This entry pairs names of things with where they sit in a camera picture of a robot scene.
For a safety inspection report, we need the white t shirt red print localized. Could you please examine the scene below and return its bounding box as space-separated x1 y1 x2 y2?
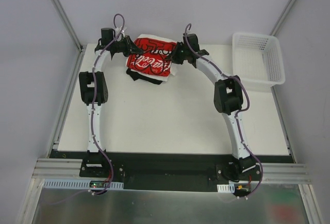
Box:
125 36 178 78

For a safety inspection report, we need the black t shirt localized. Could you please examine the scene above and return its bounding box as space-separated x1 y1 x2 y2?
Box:
126 68 163 85

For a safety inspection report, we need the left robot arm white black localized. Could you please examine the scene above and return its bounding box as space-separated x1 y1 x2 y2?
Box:
78 26 143 177

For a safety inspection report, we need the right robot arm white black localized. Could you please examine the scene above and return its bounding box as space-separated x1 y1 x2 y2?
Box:
166 34 256 181

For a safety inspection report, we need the white plastic basket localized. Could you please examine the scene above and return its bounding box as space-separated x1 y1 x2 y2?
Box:
232 32 286 92

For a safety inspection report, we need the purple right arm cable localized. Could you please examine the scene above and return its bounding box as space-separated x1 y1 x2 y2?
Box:
183 23 263 195

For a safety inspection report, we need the aluminium side rail right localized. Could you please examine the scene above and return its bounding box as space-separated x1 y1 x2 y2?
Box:
271 87 296 163

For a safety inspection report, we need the aluminium frame post left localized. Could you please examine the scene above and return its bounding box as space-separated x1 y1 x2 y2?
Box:
50 0 83 52

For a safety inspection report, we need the aluminium frame post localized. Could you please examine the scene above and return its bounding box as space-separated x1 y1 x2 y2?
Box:
50 0 83 52
269 0 298 37

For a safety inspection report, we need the aluminium frame post right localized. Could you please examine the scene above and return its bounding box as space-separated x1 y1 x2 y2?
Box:
269 0 298 37

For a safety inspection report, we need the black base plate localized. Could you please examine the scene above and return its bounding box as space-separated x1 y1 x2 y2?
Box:
79 152 261 192

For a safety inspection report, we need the white slotted cable duct right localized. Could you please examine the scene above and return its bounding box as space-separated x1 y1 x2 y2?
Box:
217 183 251 194

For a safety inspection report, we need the white slotted cable duct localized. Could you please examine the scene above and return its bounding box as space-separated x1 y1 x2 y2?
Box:
217 183 251 194
43 179 108 191

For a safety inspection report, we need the aluminium front rail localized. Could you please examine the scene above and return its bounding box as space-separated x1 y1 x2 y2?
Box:
32 158 311 184

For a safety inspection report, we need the white slotted cable duct left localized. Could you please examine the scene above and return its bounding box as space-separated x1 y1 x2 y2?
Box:
43 179 108 191

